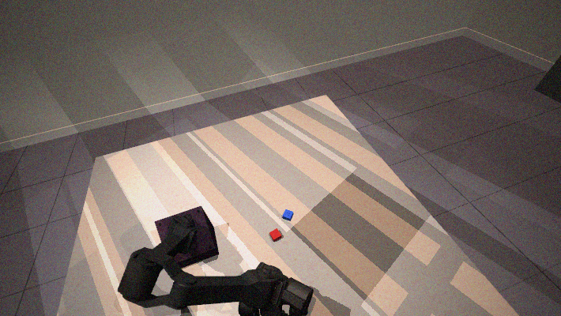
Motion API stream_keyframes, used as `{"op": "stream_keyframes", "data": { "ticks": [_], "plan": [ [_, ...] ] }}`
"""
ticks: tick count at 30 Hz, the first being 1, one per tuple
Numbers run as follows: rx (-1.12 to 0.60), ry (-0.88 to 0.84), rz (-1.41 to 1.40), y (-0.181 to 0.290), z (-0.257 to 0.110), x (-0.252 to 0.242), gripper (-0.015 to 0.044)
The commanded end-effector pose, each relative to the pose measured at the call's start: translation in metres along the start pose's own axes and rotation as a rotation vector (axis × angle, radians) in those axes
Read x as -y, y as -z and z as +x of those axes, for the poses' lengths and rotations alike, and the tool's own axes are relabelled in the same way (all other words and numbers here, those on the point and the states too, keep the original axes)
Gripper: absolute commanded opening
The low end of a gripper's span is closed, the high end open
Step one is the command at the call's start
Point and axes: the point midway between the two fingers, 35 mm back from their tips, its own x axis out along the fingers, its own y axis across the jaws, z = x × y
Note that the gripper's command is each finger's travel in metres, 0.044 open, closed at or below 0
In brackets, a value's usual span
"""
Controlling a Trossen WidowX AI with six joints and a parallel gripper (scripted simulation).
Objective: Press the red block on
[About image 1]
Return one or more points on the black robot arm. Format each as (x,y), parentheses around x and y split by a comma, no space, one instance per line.
(253,288)

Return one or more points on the red block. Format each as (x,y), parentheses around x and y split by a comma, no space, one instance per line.
(275,235)

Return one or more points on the blue block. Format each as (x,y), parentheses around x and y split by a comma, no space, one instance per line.
(287,215)

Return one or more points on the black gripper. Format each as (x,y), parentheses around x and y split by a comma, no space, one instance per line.
(246,311)

